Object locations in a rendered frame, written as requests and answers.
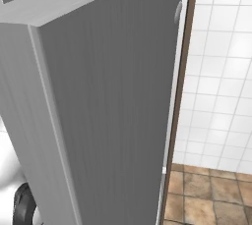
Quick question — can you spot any grey fridge door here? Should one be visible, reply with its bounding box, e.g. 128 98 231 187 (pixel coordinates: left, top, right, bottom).
0 0 192 225

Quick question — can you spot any brown wooden cabinet panel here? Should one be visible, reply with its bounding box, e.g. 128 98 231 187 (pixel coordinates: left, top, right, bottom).
158 0 201 225

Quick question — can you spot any grey fridge door handle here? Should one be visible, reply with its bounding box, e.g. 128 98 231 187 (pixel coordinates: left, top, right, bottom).
173 1 183 25

